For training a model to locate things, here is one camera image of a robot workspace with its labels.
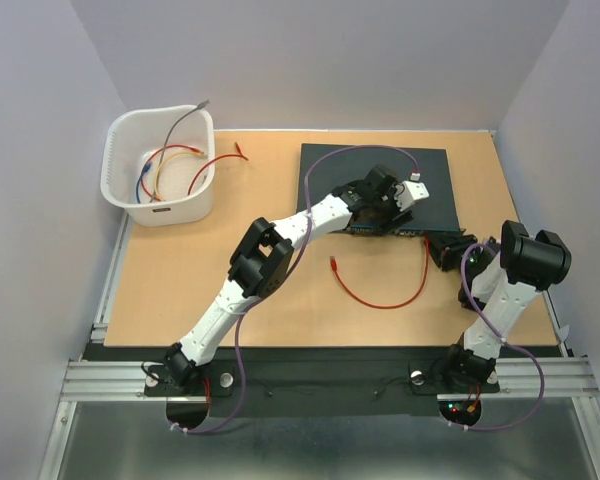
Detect aluminium frame rail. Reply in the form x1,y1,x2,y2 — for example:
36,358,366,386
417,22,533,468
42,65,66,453
60,357,600,403

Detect white plastic basket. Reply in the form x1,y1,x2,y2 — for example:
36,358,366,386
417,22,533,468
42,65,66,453
100,105,216,227

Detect yellow patch cable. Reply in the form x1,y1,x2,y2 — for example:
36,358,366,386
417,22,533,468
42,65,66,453
152,149,204,201

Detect red cable in basket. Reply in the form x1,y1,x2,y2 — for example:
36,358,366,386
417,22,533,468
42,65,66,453
140,143,207,204

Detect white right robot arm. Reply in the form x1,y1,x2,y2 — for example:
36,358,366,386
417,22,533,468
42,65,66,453
428,220,572,390

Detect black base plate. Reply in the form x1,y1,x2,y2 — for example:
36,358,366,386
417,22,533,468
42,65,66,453
80,344,559,418

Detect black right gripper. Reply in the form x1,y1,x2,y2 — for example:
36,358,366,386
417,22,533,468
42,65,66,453
424,229,478,279

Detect red patch cable long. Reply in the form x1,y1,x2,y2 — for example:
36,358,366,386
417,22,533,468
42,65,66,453
187,140,250,196

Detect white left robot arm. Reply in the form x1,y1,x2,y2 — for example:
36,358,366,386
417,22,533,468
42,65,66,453
164,165,429,394

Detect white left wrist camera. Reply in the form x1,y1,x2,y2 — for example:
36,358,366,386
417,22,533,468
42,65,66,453
394,172,430,212

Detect blue cable in basket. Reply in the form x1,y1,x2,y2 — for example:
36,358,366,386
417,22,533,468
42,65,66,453
136,159,154,205

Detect dark blue network switch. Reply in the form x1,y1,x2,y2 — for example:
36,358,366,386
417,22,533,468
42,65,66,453
296,143,461,236

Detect red patch cable looped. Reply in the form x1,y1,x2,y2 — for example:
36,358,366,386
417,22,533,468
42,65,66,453
328,237,431,310

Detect grey cable in basket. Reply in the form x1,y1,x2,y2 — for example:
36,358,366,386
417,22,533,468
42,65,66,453
152,99,213,202

